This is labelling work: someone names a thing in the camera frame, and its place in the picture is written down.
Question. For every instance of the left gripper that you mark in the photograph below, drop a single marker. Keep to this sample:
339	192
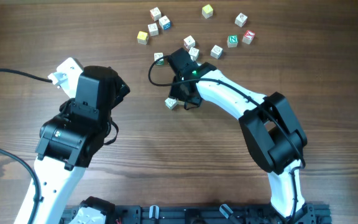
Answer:
122	89

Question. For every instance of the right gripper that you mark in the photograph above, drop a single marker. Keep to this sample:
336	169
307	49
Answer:
174	92

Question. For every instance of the white block moved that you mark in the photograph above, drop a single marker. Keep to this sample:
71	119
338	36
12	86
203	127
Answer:
171	103

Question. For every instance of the white block red edge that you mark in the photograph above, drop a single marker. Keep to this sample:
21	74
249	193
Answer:
153	29

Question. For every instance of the green N letter block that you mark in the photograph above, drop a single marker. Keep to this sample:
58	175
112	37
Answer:
232	41

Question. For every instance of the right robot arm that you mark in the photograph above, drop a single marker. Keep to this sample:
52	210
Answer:
273	134

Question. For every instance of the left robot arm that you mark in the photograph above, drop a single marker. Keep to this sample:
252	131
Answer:
69	141

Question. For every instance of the plain white picture block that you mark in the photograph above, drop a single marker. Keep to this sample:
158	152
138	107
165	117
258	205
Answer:
194	53

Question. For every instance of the white block red side middle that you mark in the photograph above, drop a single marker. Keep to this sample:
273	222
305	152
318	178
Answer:
189	42

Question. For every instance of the white block red side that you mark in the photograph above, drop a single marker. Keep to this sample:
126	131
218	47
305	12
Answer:
155	14
189	42

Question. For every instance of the white block green side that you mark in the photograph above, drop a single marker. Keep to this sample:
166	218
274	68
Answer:
158	57

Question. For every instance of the white picture block right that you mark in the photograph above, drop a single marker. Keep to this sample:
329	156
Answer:
216	52

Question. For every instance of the white block blue side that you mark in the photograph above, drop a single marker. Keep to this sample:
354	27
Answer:
165	22

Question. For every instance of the yellow block left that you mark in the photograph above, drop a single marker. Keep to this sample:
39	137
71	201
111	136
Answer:
142	38

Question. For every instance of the white block red side top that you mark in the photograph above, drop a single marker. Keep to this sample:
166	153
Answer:
155	14

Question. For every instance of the red letter block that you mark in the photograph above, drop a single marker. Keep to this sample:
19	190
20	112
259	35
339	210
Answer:
248	37

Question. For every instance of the white block far right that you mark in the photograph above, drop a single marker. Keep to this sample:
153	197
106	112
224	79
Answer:
241	19

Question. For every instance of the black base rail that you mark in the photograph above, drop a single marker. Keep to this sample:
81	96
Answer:
261	213

